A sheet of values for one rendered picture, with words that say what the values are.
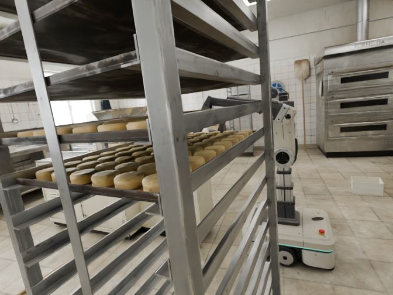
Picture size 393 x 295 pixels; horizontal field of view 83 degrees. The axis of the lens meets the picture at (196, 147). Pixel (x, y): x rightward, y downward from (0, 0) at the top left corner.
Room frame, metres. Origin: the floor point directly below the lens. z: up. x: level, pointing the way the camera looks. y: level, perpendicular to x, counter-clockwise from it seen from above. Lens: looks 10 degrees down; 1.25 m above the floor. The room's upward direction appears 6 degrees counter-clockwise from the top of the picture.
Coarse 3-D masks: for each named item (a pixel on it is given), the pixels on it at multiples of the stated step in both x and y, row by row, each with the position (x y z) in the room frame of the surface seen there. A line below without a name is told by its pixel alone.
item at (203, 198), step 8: (208, 184) 2.09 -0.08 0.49; (200, 192) 1.91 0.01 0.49; (208, 192) 2.07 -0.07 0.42; (200, 200) 1.89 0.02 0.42; (208, 200) 2.05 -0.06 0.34; (144, 208) 2.13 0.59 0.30; (200, 208) 1.88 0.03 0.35; (208, 208) 2.03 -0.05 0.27; (200, 216) 1.86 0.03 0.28; (144, 224) 2.14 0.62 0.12; (152, 224) 2.10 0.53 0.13; (144, 232) 2.19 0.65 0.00
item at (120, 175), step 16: (192, 144) 0.68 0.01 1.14; (208, 144) 0.60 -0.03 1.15; (224, 144) 0.57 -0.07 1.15; (96, 160) 0.57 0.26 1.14; (112, 160) 0.54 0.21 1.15; (128, 160) 0.51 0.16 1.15; (144, 160) 0.48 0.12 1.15; (192, 160) 0.42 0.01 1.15; (208, 160) 0.47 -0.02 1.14; (48, 176) 0.47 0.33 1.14; (80, 176) 0.41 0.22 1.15; (96, 176) 0.39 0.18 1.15; (112, 176) 0.39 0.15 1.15; (128, 176) 0.36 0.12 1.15; (144, 176) 0.40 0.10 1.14
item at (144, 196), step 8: (24, 184) 0.46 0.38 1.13; (32, 184) 0.45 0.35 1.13; (40, 184) 0.43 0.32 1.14; (48, 184) 0.42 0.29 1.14; (56, 184) 0.40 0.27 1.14; (72, 184) 0.38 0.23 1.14; (80, 184) 0.37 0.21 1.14; (80, 192) 0.37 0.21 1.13; (88, 192) 0.36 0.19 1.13; (96, 192) 0.35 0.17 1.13; (104, 192) 0.34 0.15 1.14; (112, 192) 0.33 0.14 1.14; (120, 192) 0.32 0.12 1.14; (128, 192) 0.31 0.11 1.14; (136, 192) 0.31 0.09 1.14; (144, 192) 0.30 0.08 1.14; (152, 192) 0.29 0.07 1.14; (144, 200) 0.30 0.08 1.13; (152, 200) 0.29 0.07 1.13
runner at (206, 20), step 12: (180, 0) 0.35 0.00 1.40; (192, 0) 0.38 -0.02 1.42; (180, 12) 0.37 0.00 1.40; (192, 12) 0.38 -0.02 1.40; (204, 12) 0.42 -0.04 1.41; (192, 24) 0.42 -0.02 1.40; (204, 24) 0.43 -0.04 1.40; (216, 24) 0.46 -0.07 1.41; (228, 24) 0.53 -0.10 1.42; (216, 36) 0.51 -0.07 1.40; (228, 36) 0.52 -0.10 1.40; (240, 36) 0.61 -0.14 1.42; (240, 48) 0.64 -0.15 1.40; (252, 48) 0.71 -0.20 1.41
